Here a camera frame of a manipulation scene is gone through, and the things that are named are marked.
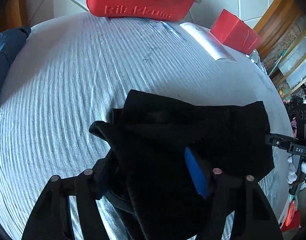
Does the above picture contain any black t-shirt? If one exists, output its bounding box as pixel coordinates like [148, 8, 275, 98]
[90, 90, 274, 239]

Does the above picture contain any white gloved hand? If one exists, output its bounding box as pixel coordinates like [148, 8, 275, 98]
[287, 154, 306, 185]

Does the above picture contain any grey plush toy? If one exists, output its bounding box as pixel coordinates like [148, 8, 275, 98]
[249, 49, 261, 66]

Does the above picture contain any red paper gift bag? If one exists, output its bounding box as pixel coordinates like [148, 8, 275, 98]
[210, 9, 261, 55]

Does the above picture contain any white booklet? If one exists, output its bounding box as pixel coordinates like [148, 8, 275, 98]
[180, 22, 236, 63]

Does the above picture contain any striped light blue bedsheet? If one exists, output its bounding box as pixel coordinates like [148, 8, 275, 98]
[0, 12, 292, 239]

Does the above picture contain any folded blue denim garment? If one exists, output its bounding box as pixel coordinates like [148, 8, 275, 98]
[0, 27, 31, 93]

